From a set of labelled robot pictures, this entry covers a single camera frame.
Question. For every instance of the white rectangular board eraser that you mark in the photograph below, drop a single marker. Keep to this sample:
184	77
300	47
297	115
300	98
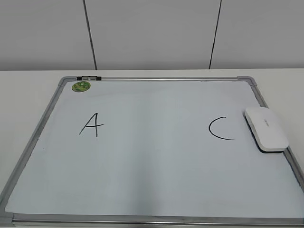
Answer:
266	129

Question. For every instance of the white framed whiteboard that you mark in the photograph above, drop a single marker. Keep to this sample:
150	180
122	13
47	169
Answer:
152	152

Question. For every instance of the black silver board clip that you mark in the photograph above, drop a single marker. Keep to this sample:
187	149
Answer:
88	78

